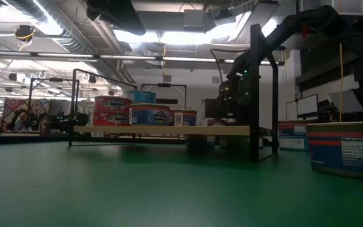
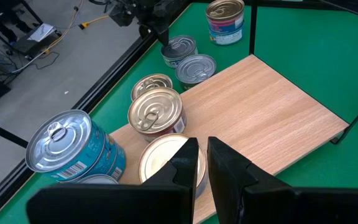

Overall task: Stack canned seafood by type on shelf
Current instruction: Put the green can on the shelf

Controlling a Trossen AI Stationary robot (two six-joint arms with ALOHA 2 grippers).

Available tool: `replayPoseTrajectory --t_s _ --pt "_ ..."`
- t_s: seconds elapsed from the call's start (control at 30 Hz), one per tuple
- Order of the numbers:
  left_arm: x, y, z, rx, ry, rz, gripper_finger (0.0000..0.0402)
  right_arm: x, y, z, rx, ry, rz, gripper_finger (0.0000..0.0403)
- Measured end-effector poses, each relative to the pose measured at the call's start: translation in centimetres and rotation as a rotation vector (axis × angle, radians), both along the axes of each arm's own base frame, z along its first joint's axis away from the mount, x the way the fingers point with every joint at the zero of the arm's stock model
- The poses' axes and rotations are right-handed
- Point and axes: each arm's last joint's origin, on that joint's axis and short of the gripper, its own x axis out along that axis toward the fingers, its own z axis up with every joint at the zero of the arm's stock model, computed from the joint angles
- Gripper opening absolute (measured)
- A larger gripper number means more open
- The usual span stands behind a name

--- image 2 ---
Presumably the gold lid seafood can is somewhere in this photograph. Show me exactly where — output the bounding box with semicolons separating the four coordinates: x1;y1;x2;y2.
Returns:
131;73;174;102

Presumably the silver lid seafood can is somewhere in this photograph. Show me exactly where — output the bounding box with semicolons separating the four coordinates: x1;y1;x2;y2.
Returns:
175;54;218;91
160;34;198;68

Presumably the wooden shelf black metal frame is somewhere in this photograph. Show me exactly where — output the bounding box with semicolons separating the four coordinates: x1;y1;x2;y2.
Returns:
106;0;358;224

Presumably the teal tuna can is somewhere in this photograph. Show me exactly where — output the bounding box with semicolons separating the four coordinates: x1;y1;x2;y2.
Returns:
98;133;127;182
25;108;107;183

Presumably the thick white cable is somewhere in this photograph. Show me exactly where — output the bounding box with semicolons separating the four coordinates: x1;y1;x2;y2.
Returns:
11;0;84;75

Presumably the orange extension cable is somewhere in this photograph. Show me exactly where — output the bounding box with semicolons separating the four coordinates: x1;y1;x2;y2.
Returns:
78;14;111;31

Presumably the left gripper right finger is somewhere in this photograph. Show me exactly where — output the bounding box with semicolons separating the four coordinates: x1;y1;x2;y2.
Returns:
206;136;358;224

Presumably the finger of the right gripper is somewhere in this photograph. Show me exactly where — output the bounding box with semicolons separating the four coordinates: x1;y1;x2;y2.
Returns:
157;26;171;48

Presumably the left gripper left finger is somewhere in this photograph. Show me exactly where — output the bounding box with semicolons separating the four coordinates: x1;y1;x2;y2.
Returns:
25;136;200;224

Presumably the blue red label can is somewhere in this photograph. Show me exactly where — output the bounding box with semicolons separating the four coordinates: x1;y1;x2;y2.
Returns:
205;0;246;34
127;86;188;143
209;29;245;47
137;133;209;200

